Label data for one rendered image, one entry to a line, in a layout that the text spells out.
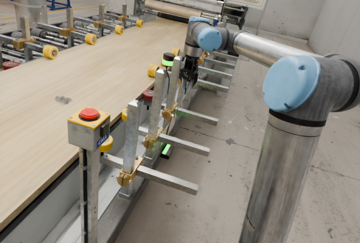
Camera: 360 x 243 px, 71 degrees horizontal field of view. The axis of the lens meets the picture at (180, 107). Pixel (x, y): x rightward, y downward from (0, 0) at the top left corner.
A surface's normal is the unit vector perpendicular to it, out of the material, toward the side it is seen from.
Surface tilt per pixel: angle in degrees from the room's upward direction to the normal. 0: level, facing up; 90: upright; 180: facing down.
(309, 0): 90
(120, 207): 0
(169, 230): 0
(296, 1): 90
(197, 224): 0
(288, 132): 83
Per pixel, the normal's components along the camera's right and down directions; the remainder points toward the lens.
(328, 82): 0.30, 0.07
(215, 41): 0.18, 0.50
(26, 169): 0.17, -0.86
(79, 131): -0.27, 0.42
